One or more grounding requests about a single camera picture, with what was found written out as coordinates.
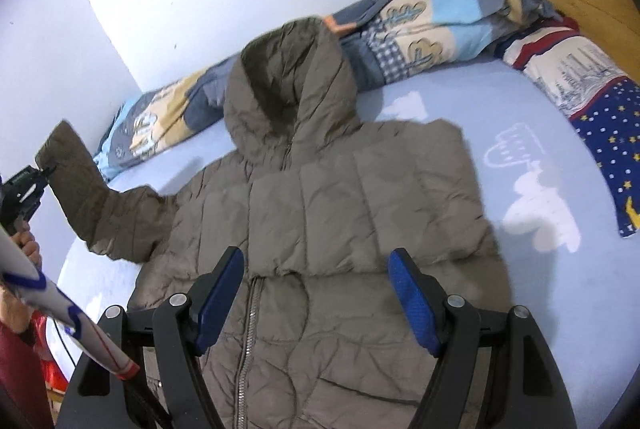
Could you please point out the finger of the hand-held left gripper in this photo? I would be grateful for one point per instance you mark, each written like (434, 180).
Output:
(22, 186)

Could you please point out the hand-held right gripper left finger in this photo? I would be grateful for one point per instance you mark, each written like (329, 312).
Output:
(220, 304)

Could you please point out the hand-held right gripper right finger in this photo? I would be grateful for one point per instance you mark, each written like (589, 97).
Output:
(415, 304)

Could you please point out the brown hooded puffer jacket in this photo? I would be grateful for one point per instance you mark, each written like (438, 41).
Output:
(325, 209)

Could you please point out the person's left forearm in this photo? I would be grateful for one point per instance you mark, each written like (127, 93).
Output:
(10, 309)

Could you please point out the person's left hand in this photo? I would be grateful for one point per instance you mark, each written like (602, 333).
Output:
(29, 251)

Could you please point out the red object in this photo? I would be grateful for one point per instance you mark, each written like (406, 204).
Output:
(50, 369)

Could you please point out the person's dark red pants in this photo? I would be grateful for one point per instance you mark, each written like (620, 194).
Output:
(20, 384)

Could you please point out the light blue cloud bed sheet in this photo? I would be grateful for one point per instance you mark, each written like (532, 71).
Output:
(550, 309)

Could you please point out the patchwork fleece blanket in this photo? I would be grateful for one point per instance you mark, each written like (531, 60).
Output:
(425, 24)

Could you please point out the star and stripe printed pillow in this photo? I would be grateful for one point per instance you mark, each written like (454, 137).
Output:
(575, 69)

